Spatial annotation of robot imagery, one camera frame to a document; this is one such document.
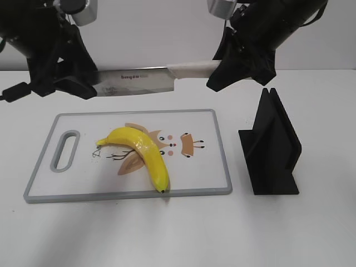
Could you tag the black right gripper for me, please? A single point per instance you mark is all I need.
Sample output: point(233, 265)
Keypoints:
point(246, 46)

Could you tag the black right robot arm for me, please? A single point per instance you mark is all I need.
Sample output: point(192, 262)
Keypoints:
point(292, 15)

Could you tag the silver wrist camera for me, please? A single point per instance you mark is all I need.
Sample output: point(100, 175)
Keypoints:
point(82, 12)
point(221, 8)

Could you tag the white grey-rimmed cutting board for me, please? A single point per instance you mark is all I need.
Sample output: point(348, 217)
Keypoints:
point(72, 167)

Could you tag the black knife stand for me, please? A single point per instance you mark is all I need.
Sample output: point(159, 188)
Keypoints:
point(271, 148)

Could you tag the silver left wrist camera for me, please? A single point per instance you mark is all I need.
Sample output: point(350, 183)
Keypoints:
point(82, 12)

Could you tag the yellow plastic banana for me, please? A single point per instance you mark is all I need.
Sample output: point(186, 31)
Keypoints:
point(146, 148)

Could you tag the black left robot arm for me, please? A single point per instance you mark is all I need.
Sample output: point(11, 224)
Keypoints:
point(47, 33)

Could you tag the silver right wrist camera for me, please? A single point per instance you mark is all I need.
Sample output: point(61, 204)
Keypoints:
point(221, 8)

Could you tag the knife with white handle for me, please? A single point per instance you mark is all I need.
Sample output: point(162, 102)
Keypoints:
point(141, 81)

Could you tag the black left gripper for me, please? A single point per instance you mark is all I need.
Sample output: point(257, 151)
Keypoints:
point(62, 66)

